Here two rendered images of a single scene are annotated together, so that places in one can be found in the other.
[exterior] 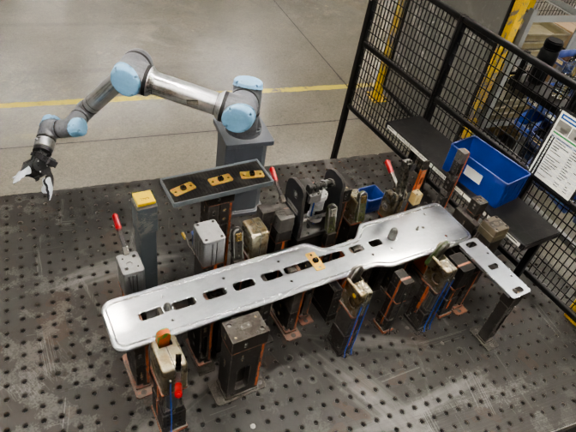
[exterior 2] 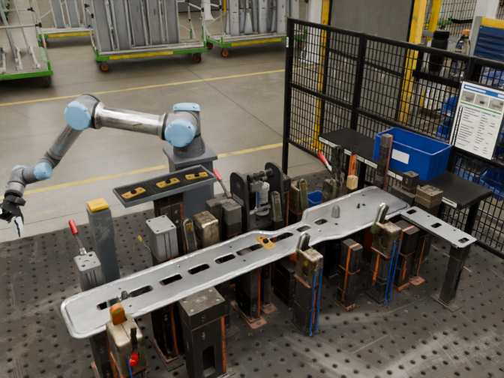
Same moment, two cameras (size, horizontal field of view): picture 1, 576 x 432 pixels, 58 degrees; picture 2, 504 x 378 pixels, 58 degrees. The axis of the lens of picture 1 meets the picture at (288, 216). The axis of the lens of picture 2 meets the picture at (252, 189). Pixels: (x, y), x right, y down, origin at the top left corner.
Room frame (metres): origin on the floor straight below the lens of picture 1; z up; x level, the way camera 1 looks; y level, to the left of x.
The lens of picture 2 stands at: (-0.10, -0.15, 1.98)
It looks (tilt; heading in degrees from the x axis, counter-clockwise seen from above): 29 degrees down; 3
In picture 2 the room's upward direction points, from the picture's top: straight up
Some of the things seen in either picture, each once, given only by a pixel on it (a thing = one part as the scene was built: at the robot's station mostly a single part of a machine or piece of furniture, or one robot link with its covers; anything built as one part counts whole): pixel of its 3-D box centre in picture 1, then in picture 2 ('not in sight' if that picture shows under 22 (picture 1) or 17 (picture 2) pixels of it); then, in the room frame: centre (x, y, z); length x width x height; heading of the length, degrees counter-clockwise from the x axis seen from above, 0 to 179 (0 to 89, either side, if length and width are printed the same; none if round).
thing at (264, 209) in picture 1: (260, 246); (215, 244); (1.39, 0.08, 0.90); 0.05 x 0.05 x 0.40; 36
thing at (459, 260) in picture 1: (448, 285); (400, 255); (1.44, -0.67, 0.84); 0.11 x 0.10 x 0.28; 36
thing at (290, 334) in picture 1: (289, 297); (247, 283); (1.22, -0.06, 0.84); 0.17 x 0.06 x 0.29; 36
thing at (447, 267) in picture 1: (429, 293); (382, 262); (1.35, -0.57, 0.87); 0.12 x 0.09 x 0.35; 36
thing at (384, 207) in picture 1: (383, 225); (329, 214); (1.68, -0.40, 0.88); 0.07 x 0.06 x 0.35; 36
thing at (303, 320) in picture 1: (305, 287); (262, 274); (1.28, -0.11, 0.84); 0.13 x 0.05 x 0.29; 36
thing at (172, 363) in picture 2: (200, 327); (163, 320); (1.02, 0.21, 0.84); 0.17 x 0.06 x 0.29; 36
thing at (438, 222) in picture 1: (311, 265); (262, 246); (1.25, -0.11, 1.00); 1.38 x 0.22 x 0.02; 126
